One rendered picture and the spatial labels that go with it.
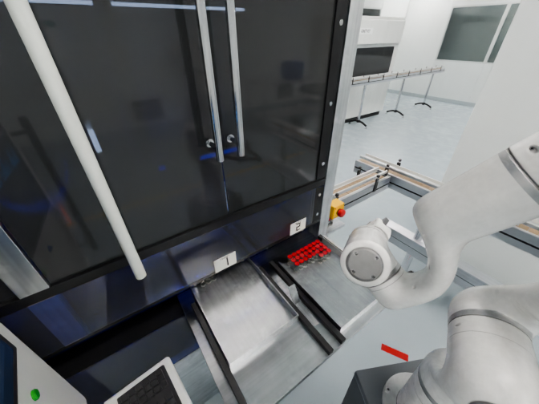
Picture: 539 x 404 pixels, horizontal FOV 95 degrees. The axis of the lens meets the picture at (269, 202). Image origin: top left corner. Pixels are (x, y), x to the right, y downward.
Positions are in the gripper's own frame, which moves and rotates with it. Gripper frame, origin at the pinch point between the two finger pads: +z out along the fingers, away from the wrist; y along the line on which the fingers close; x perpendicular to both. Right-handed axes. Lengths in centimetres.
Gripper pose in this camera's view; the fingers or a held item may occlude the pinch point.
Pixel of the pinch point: (369, 229)
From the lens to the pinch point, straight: 77.4
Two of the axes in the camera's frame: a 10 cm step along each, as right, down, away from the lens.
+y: 6.7, -6.5, -3.5
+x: -6.3, -7.5, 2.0
